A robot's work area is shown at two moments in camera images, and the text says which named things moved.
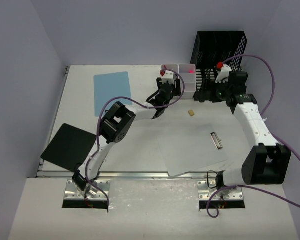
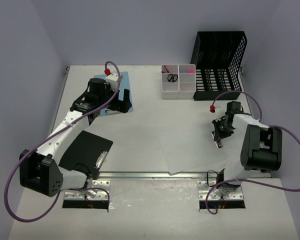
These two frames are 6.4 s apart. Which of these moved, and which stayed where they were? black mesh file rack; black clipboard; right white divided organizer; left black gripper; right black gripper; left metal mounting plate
Moved: right black gripper; left black gripper
Stayed: left metal mounting plate; black mesh file rack; right white divided organizer; black clipboard
